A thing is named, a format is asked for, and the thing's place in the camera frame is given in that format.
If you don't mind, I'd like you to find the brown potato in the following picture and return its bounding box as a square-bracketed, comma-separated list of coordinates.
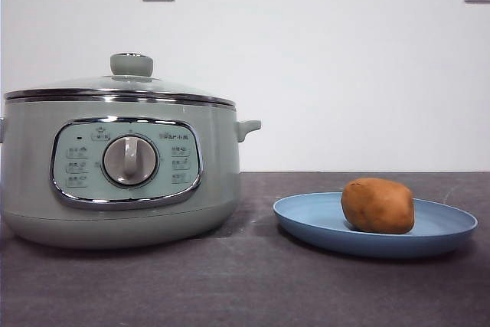
[340, 177, 416, 235]

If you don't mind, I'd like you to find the blue round plate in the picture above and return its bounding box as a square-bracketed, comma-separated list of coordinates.
[273, 192, 479, 260]

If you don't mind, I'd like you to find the glass lid with green knob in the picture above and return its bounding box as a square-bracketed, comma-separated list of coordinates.
[3, 51, 237, 108]

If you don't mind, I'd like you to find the pale green electric steamer pot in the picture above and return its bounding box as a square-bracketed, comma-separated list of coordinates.
[0, 97, 263, 250]

